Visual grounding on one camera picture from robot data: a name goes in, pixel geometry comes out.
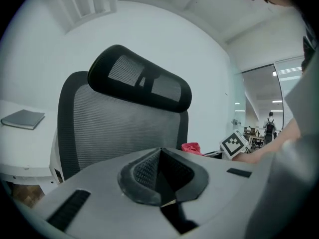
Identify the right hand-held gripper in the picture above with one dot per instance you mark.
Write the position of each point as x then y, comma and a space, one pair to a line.
233, 144

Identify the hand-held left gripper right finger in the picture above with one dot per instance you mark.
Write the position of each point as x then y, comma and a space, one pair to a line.
224, 190

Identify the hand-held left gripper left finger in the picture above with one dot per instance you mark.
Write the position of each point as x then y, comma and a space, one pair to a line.
104, 195

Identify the red cloth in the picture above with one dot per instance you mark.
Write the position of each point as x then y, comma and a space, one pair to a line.
191, 147

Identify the black mesh office chair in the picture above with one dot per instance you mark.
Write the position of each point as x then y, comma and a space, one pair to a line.
119, 131

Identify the person's right forearm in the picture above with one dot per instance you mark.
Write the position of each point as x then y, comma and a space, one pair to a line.
279, 143

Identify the wooden office table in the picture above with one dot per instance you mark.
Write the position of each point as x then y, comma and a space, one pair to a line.
255, 141

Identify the person's grey shirt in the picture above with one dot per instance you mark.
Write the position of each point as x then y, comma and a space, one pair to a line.
305, 101

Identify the white desk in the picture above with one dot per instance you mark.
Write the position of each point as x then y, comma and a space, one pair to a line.
27, 148

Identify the grey notebook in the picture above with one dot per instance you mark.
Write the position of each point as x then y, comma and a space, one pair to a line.
23, 119

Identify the white window blind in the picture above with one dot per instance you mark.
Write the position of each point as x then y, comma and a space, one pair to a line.
84, 1

